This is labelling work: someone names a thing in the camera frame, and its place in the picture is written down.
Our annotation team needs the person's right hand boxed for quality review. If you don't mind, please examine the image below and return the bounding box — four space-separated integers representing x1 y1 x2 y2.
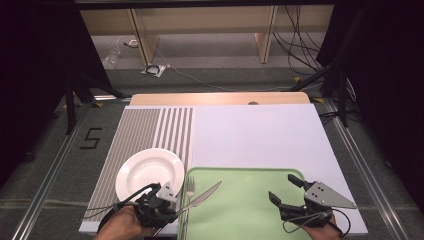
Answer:
304 216 343 240

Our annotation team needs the wooden background desk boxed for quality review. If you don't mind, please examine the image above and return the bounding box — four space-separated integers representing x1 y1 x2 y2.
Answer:
79 4 334 66

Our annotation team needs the hanging black cable bundle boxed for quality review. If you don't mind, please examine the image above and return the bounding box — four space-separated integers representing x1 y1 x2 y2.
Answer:
272 4 323 77

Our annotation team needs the black metal stand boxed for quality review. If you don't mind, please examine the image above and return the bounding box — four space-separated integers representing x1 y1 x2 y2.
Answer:
289 8 354 128
63 68 126 136

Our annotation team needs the person's left hand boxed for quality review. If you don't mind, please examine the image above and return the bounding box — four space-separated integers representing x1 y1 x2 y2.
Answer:
94 204 158 240

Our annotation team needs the hand-held gripper cable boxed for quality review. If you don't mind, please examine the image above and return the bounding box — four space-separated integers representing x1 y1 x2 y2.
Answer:
282 208 352 239
81 182 161 234

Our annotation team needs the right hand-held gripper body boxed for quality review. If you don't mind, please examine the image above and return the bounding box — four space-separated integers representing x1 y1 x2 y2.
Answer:
279 181 358 228

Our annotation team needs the white plate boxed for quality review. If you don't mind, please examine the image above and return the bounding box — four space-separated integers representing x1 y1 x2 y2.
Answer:
115 147 186 203

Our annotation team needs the white table board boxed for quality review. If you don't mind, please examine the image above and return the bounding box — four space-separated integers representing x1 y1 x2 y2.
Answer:
78 103 369 236

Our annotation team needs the striped grey placemat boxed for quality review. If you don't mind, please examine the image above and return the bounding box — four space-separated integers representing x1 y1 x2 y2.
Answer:
81 106 195 224

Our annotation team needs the silver knife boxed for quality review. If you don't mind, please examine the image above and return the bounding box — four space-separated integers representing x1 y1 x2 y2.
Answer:
152 180 223 237

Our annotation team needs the right hand-held gripper cable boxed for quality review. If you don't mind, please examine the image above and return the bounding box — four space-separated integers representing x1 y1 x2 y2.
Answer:
282 208 352 239

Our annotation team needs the black curtain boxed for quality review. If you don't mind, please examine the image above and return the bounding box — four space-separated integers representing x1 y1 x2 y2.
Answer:
315 0 424 204
0 0 113 189

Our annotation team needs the green tray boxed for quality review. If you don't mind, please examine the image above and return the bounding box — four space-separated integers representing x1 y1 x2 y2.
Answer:
177 166 318 240

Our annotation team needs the white floor cable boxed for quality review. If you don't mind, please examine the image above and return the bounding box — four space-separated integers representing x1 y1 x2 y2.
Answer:
155 49 292 93

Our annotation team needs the metal floor rail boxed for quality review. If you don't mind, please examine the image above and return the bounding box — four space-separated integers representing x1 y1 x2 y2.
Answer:
11 105 91 240
323 99 413 240

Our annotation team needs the bagged black cable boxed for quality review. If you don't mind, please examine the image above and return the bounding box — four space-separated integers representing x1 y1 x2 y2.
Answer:
141 63 167 79

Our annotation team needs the wooden table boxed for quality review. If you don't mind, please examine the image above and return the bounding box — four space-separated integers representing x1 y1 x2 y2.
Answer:
129 92 312 107

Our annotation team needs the left hand-held gripper cable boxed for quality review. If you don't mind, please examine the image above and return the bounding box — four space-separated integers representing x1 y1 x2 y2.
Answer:
81 182 161 234

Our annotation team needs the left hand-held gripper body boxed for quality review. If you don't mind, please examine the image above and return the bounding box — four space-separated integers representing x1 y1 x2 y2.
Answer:
133 181 179 230

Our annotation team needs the clear plastic bottle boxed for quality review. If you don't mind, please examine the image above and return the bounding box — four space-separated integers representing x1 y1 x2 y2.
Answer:
102 47 121 68

